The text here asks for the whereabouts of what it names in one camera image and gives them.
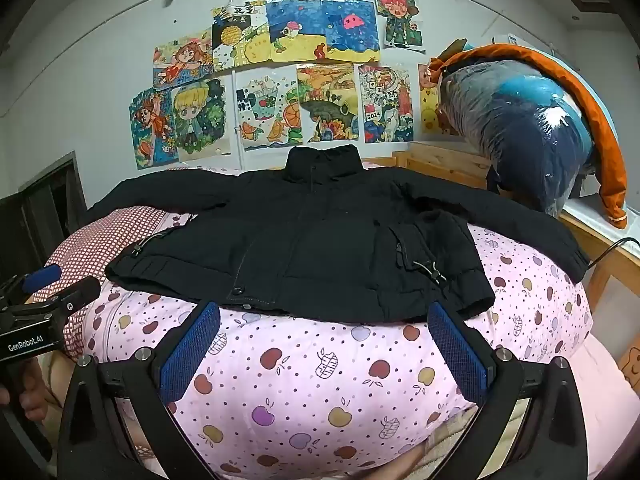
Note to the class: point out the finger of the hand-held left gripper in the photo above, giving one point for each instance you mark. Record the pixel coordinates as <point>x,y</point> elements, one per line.
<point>80,292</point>
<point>42,275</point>

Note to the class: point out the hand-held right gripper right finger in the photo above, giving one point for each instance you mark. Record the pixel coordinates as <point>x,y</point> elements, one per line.
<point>457,352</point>

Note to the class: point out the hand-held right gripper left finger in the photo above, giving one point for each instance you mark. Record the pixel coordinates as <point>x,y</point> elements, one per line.
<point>192,350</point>

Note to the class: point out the black padded jacket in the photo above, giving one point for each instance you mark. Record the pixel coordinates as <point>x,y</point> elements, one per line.
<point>320,230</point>

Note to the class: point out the clear bag of clothes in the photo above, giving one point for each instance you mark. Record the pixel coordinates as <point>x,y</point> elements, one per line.
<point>520,125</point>

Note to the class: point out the person's left hand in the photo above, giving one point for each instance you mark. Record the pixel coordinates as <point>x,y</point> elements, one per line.
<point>35,395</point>

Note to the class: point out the red checkered quilt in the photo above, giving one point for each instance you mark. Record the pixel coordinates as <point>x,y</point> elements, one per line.
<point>100,240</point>

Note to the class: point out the dark wooden door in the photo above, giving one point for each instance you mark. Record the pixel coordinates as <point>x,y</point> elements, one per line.
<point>40,210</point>

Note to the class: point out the pink apple-print quilt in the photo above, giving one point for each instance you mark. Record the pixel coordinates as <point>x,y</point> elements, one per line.
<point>300,370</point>

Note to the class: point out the pale pink bed sheet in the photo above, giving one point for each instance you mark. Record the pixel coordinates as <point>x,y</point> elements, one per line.
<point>600,410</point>

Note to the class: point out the orange-dress girl blue drawing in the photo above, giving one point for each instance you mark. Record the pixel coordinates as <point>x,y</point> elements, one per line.
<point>150,125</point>

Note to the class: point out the blond figure drawing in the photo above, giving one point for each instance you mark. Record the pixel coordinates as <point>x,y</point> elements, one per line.
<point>197,115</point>

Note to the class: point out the yellow bear drawing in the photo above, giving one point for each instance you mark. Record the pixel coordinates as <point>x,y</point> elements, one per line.
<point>430,110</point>

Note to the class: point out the oranges and watermelon drawing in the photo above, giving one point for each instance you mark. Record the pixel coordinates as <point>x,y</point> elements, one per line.
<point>267,110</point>

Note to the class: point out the lying orange girl drawing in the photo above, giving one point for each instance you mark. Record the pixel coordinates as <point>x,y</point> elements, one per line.
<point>182,60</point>

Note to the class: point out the city collage drawing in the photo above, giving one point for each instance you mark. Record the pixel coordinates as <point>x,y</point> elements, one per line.
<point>385,105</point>

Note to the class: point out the plastic-wrapped bundle with orange cloth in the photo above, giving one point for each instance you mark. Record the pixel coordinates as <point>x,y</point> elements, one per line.
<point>600,125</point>

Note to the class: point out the farmland landscape drawing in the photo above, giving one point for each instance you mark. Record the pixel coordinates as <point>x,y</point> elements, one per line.
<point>327,100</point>

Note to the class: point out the yellow moon checker drawing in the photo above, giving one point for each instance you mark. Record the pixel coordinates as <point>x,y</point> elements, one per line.
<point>240,40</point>

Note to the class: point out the white box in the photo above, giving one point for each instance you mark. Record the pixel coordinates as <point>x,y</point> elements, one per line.
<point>510,40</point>

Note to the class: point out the red-haired figure drawing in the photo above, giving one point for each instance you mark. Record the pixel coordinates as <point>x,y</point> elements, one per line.
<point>397,17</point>

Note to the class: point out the blue sea fish drawing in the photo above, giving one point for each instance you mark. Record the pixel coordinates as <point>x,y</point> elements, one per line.
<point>295,25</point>

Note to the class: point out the pink jellyfish drawing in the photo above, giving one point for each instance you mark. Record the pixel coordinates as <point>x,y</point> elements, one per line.
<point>350,25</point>

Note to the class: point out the wooden bed frame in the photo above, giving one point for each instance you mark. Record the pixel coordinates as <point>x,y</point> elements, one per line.
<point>440,160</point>

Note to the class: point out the white wall pipe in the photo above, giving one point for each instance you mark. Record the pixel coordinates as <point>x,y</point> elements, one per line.
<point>236,110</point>

